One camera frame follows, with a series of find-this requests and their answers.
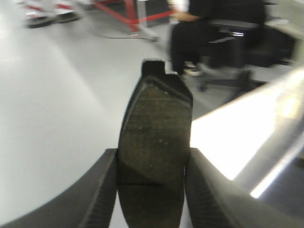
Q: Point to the grey brake pad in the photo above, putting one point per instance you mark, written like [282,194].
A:
[153,149]

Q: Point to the seated person in black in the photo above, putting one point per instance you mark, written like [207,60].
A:
[194,31]

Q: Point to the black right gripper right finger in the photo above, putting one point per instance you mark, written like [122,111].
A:
[216,202]

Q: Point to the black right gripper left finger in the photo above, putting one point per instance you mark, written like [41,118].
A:
[88,203]

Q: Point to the red metal frame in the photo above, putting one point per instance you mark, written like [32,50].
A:
[134,13]

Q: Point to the black office chair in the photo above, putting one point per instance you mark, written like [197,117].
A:
[240,44]

